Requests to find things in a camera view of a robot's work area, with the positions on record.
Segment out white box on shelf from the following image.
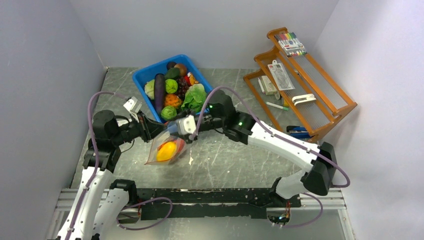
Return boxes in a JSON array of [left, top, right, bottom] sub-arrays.
[[258, 75, 277, 96]]

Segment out dark purple round fruit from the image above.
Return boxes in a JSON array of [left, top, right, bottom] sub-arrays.
[[166, 61, 177, 70]]

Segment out yellow toy mango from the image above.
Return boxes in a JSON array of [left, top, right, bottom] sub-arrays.
[[156, 141, 177, 162]]

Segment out dark toy grapes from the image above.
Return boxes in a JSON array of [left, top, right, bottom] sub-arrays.
[[175, 77, 190, 100]]

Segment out green toy cabbage front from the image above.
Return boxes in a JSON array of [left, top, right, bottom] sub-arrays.
[[160, 105, 178, 121]]

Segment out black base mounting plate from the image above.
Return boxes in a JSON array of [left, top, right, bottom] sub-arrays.
[[137, 188, 300, 220]]

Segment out orange textured toy fruit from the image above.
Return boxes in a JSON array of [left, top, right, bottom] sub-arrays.
[[164, 94, 183, 110]]

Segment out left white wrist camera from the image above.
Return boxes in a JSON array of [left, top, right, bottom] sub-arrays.
[[123, 96, 143, 119]]

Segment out green toy ball vegetable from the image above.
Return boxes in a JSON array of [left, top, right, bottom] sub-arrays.
[[165, 79, 179, 94]]

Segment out blue stapler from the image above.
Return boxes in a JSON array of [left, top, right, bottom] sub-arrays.
[[286, 125, 311, 139]]

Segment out white stapler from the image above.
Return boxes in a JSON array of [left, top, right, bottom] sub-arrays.
[[291, 93, 317, 106]]

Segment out clear zip top bag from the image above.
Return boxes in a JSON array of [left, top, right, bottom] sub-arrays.
[[145, 128, 187, 165]]

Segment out dark green toy avocado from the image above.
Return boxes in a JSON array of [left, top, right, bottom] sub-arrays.
[[164, 67, 181, 80]]

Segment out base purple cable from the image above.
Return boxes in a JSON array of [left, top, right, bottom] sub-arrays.
[[115, 196, 173, 232], [271, 192, 323, 229]]

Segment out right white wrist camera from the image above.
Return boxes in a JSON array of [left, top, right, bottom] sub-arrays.
[[175, 115, 197, 139]]

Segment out purple toy eggplant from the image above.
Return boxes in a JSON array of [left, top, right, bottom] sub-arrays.
[[154, 73, 166, 115]]

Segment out green capped marker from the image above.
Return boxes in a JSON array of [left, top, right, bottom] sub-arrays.
[[265, 101, 289, 111]]

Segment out green toy lettuce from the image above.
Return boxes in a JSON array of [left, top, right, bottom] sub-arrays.
[[181, 83, 207, 113]]

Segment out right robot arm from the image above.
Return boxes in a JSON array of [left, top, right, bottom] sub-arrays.
[[195, 90, 337, 207]]

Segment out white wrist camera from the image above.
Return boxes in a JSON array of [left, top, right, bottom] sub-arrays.
[[175, 115, 197, 139], [123, 96, 143, 119]]

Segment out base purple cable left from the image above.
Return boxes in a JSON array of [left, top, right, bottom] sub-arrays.
[[115, 196, 173, 232]]

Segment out packaged item on shelf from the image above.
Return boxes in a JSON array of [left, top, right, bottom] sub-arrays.
[[267, 59, 295, 91]]

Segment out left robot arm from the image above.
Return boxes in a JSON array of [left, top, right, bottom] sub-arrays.
[[56, 110, 167, 240]]

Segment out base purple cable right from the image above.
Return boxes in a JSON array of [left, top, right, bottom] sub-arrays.
[[271, 192, 323, 229]]

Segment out red toy pepper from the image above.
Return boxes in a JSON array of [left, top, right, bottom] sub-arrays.
[[183, 75, 191, 86]]

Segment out wooden rack shelf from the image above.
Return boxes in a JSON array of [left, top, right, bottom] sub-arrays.
[[243, 27, 358, 142]]

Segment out coloured marker pen pack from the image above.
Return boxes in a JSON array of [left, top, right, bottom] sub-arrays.
[[274, 32, 308, 58]]

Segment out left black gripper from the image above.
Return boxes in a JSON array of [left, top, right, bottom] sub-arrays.
[[111, 109, 167, 146]]

